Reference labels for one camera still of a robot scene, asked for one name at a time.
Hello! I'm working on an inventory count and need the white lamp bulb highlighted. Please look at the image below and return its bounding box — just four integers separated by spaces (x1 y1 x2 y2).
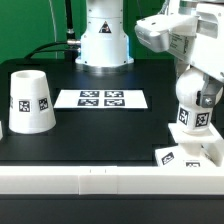
176 68 213 134

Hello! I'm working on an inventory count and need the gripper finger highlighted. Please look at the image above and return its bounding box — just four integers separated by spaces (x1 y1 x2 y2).
196 74 223 108

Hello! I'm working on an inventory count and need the white part at left edge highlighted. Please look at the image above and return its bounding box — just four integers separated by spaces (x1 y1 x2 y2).
0 120 3 141

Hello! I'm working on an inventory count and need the thin grey cable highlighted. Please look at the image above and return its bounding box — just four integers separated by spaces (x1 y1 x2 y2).
48 0 58 60

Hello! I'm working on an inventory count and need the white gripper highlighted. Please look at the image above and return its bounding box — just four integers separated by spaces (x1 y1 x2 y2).
135 0 224 83

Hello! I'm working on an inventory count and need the white frame wall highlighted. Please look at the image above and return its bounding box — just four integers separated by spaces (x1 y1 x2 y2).
0 126 224 196

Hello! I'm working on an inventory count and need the white conical lamp shade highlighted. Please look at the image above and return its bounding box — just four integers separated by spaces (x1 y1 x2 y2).
9 70 56 134

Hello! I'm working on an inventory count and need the black cable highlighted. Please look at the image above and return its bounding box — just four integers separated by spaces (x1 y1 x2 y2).
23 0 82 61

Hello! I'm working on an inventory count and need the white marker sheet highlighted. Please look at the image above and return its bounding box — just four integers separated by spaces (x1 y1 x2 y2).
54 90 148 109

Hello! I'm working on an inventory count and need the white lamp base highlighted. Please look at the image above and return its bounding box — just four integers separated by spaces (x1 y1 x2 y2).
155 123 224 168

